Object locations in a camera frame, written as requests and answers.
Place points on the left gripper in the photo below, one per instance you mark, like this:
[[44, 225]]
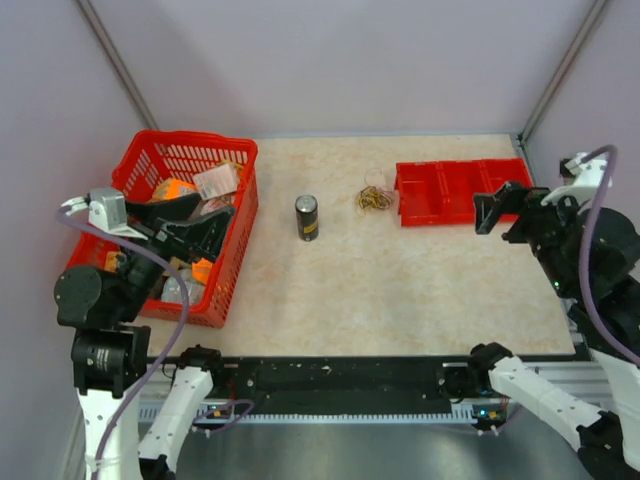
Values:
[[201, 235]]

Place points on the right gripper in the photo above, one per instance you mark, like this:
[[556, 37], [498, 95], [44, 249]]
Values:
[[487, 206]]

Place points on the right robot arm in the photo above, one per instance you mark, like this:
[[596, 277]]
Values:
[[592, 270]]

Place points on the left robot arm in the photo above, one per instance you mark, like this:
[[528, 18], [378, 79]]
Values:
[[109, 354]]

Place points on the orange box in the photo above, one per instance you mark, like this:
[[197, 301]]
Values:
[[172, 188]]

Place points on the bright orange carton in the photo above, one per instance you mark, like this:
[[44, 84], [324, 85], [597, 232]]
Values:
[[201, 271]]

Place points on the pink packet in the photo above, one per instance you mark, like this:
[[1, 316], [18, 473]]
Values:
[[216, 182]]

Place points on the red divided bin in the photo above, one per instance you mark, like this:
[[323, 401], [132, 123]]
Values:
[[440, 193]]

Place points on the red plastic basket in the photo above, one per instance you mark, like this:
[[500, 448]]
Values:
[[98, 291]]

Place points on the silver foil packet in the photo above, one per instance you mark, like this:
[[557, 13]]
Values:
[[171, 292]]

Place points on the black drink can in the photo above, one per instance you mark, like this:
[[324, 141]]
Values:
[[306, 208]]

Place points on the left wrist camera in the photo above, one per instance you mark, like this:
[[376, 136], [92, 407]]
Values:
[[107, 212]]

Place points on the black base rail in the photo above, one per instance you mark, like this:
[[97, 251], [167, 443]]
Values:
[[341, 385]]

